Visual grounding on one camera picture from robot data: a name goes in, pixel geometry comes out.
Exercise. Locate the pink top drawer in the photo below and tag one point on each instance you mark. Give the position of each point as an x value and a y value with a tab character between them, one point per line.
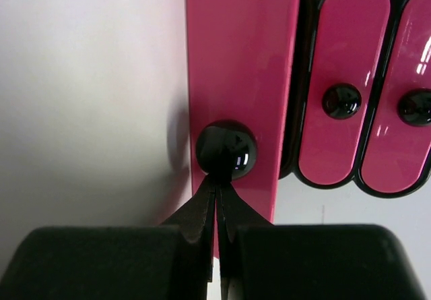
397	156

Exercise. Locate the black drawer cabinet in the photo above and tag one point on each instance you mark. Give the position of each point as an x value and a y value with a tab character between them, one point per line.
306	33

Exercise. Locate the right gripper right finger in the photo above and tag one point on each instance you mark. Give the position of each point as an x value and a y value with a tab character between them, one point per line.
260	260

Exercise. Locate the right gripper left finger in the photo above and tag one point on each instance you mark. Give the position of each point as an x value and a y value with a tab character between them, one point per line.
172	260

